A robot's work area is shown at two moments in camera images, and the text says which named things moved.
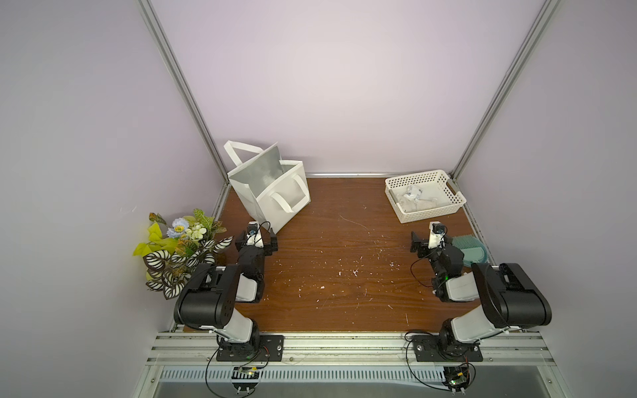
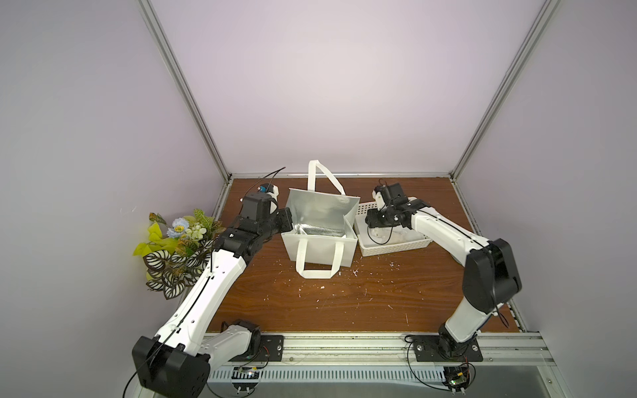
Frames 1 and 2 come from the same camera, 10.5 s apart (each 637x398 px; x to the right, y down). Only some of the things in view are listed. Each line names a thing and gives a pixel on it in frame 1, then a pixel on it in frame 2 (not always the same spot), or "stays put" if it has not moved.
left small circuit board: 245,378 stays put
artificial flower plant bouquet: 172,254 stays put
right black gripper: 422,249 → 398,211
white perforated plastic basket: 423,195 → 373,240
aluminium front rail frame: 347,358 stays put
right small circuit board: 456,378 stays put
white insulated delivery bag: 275,190 → 323,234
